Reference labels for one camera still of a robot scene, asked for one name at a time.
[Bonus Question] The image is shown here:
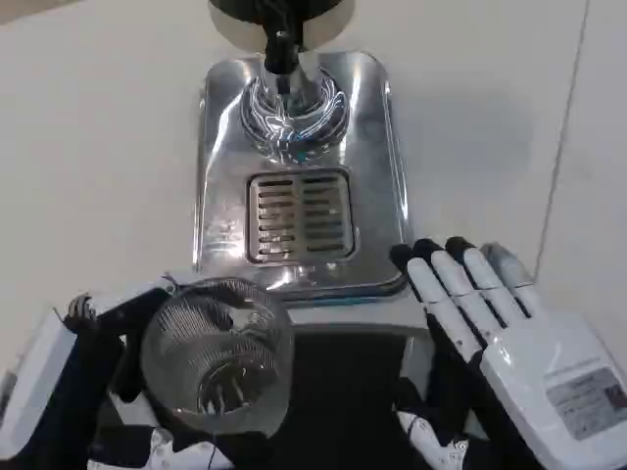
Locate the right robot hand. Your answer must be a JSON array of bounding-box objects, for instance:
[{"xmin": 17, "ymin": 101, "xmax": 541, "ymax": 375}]
[{"xmin": 389, "ymin": 236, "xmax": 627, "ymax": 470}]

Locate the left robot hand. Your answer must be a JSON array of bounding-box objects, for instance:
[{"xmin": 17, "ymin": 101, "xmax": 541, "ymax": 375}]
[{"xmin": 0, "ymin": 275, "xmax": 290, "ymax": 470}]

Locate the clear ribbed glass cup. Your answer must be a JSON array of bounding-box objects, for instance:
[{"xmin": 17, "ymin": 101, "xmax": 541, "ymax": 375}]
[{"xmin": 138, "ymin": 276, "xmax": 296, "ymax": 440}]

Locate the steel drip tray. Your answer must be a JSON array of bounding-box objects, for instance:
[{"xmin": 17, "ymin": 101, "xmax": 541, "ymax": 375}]
[{"xmin": 193, "ymin": 48, "xmax": 410, "ymax": 340}]

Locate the slotted steel tray grid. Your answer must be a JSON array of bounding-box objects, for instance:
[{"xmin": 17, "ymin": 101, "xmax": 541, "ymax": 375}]
[{"xmin": 246, "ymin": 168, "xmax": 356, "ymax": 266}]

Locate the drink dispenser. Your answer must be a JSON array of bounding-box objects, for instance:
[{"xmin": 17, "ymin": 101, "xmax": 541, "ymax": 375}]
[{"xmin": 207, "ymin": 0, "xmax": 357, "ymax": 53}]

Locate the black handled dispenser tap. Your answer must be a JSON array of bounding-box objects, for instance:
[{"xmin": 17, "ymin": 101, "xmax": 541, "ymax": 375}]
[{"xmin": 253, "ymin": 28, "xmax": 320, "ymax": 121}]

